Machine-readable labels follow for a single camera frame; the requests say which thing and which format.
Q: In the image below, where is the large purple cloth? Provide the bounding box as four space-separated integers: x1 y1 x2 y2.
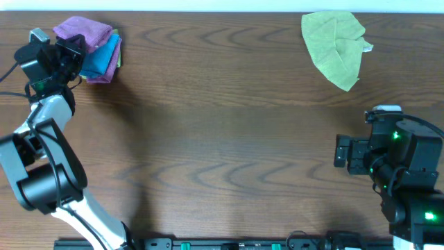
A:
53 16 113 53

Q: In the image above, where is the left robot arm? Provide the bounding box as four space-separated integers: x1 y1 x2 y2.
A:
1 28 140 249

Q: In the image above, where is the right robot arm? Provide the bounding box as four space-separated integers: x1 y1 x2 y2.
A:
334 135 443 249

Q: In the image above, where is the folded blue cloth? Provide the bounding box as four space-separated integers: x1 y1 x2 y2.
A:
80 33 120 78

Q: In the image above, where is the folded purple cloth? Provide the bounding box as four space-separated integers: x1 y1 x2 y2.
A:
86 38 122 84

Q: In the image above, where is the folded green cloth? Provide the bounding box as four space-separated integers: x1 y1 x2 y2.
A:
113 28 121 68

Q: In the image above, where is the loose green cloth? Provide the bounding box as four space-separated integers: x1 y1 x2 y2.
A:
301 10 373 92

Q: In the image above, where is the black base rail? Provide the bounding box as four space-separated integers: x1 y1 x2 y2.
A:
53 231 396 250

